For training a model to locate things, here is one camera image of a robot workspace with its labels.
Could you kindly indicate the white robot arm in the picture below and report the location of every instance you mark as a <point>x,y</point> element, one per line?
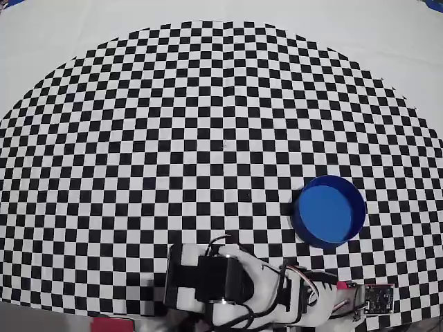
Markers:
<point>266,283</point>

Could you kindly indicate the blue round box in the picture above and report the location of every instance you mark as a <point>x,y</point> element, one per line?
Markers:
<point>325,211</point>

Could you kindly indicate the pink faceted ball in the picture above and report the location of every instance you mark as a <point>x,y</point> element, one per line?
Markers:
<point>343,285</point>

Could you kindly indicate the black white checkerboard sheet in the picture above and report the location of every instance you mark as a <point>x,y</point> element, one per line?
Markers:
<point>173,121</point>

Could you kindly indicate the black camera circuit board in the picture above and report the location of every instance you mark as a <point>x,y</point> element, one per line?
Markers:
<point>379,299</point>

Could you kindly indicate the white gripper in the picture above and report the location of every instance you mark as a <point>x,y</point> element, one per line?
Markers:
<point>328,300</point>

